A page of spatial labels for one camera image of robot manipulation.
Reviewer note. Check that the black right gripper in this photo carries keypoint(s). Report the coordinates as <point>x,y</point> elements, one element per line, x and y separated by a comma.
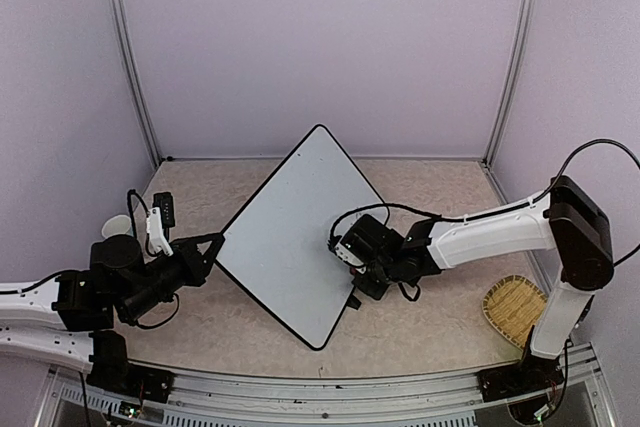
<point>372,290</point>

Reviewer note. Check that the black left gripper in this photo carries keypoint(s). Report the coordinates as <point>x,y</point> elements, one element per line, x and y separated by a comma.
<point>197,268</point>

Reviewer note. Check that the white whiteboard black frame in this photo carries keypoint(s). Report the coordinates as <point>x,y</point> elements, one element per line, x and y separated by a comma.
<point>276,247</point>

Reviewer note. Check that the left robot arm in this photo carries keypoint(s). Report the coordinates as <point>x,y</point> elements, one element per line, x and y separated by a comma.
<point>68,318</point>

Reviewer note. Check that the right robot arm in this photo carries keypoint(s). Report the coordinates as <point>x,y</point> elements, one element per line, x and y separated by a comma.
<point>562,218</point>

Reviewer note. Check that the black whiteboard stand foot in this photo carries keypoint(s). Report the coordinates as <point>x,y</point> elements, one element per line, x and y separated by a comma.
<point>354,303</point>

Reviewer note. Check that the light blue mug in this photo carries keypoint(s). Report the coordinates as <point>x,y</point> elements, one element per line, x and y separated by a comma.
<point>117,225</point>

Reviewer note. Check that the woven bamboo tray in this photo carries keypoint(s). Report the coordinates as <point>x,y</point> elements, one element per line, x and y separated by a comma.
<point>512,306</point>

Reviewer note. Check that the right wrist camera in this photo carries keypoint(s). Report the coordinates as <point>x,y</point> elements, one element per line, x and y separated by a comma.
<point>343,253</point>

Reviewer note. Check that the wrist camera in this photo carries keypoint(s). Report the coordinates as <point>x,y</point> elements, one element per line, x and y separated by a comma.
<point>343,253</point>
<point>160,219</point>

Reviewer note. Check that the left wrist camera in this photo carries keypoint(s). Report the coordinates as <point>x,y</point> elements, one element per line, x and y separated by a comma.
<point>160,219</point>

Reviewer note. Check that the front aluminium rail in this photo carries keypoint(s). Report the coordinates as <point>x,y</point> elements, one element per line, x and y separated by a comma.
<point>447,398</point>

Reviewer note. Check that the left aluminium corner post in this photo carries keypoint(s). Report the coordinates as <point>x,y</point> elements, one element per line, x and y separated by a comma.
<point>118,12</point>

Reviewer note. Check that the aluminium corner post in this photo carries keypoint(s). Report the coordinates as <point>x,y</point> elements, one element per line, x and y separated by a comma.
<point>516,59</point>
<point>118,12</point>

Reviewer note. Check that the right aluminium corner post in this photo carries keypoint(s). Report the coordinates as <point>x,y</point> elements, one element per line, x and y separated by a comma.
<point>516,59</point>

